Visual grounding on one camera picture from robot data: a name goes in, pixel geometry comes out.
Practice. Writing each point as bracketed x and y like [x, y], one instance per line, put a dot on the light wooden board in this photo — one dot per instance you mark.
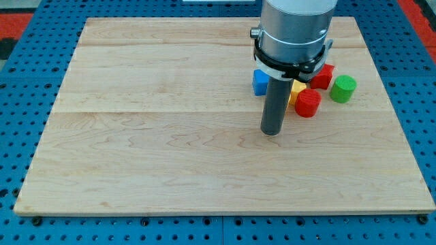
[157, 117]

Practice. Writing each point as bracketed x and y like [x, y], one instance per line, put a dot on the red cylinder block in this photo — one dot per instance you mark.
[307, 103]

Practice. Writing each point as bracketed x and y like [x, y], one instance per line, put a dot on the yellow block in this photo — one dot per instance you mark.
[297, 87]

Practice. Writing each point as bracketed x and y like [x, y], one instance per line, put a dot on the black and white mounting clamp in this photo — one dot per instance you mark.
[303, 72]

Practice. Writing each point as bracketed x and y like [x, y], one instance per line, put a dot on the green cylinder block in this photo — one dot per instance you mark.
[343, 89]

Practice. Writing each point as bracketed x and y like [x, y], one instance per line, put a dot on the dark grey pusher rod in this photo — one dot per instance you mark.
[277, 97]

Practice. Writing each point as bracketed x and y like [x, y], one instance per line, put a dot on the blue cube block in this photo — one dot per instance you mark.
[259, 82]

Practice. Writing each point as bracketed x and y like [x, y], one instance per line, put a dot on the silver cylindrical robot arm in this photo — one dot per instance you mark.
[293, 31]

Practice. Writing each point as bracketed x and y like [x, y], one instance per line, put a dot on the red angular block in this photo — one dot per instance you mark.
[323, 78]

